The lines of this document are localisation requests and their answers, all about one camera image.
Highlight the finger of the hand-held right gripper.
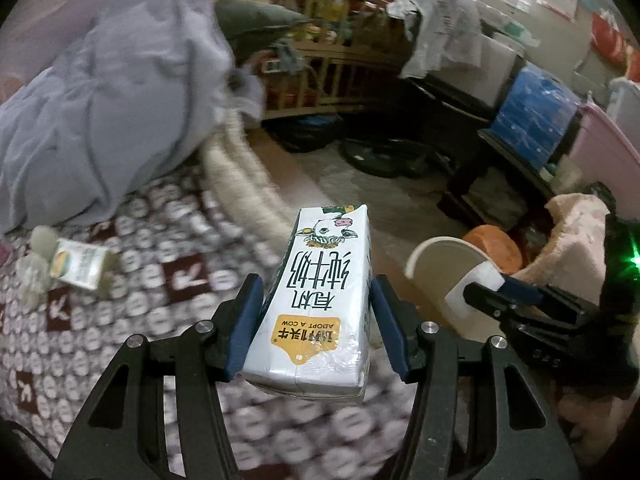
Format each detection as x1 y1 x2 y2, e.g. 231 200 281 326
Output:
498 273 587 312
462 281 532 324

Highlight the beige fluffy towel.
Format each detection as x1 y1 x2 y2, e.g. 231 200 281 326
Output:
515 192 612 291

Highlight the patterned bed blanket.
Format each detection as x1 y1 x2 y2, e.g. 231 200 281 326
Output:
0 160 416 473

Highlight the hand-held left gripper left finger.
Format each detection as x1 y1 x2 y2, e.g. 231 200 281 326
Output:
52 273 264 480

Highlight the white printed cloth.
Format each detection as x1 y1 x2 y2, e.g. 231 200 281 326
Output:
386 0 484 79

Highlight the green pillow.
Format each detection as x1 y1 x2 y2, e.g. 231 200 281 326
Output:
214 0 313 58

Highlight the pink plastic container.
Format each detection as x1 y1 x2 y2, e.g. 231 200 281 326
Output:
569 101 640 201

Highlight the white milk carton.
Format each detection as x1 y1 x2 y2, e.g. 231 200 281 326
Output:
240 204 375 407

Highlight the small green drink carton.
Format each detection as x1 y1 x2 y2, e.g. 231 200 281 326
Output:
49 240 121 291

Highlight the lavender duvet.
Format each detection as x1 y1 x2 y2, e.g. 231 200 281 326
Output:
0 0 266 233

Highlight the blue wrapped package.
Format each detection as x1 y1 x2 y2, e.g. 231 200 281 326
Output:
491 66 582 171

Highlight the white paper bucket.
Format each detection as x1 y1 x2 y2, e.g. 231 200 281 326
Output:
405 236 507 321

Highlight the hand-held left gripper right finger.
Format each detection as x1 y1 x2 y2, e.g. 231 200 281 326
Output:
369 275 582 480

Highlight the black table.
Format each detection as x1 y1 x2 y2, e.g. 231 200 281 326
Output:
400 75 586 231

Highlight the beige woven mattress pad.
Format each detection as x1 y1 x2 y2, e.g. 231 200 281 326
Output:
200 110 301 271

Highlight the wooden baby crib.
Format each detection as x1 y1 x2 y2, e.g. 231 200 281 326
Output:
257 0 406 122

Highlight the black fan base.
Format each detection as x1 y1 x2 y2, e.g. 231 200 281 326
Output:
339 137 453 179

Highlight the orange plastic stool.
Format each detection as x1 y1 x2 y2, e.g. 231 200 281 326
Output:
461 224 524 273

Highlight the crumpled tissue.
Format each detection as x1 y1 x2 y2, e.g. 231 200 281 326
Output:
16 226 57 307

